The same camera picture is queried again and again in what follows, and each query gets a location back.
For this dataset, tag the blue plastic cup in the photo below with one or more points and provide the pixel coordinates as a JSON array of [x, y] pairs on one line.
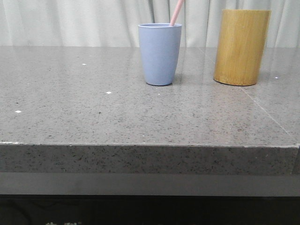
[[159, 46]]

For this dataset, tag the bamboo cylindrical holder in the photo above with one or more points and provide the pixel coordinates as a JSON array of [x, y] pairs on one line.
[[240, 46]]

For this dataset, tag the white curtain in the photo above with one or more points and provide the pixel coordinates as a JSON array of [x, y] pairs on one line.
[[114, 23]]

